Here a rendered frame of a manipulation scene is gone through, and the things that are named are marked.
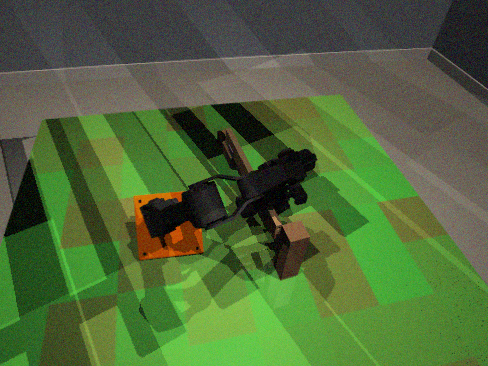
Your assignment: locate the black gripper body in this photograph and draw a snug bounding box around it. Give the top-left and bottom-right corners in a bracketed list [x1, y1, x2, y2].
[236, 183, 308, 218]

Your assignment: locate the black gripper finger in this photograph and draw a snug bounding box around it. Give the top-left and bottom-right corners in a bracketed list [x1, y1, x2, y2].
[273, 203, 290, 215]
[257, 208, 270, 221]

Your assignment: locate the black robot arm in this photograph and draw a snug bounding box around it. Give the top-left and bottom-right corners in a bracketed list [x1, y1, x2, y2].
[139, 148, 317, 239]

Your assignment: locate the dark brown wooden post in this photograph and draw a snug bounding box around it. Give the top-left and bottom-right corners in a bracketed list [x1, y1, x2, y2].
[217, 130, 310, 281]

